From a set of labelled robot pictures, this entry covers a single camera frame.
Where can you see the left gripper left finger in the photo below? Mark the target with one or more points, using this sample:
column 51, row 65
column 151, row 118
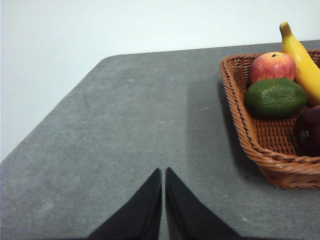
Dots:
column 140, row 212

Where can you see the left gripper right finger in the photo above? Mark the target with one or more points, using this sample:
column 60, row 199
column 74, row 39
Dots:
column 187, row 212

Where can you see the dark purple plum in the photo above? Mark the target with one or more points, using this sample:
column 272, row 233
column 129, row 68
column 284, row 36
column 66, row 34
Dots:
column 311, row 132

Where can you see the brown wicker basket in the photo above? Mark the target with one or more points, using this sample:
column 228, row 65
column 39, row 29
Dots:
column 262, row 140

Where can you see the green avocado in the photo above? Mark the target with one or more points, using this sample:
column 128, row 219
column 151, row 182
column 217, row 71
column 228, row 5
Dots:
column 275, row 97

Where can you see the red apple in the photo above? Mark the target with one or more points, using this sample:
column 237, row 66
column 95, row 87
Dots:
column 272, row 67

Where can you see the yellow banana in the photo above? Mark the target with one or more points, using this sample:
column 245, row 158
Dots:
column 300, row 65

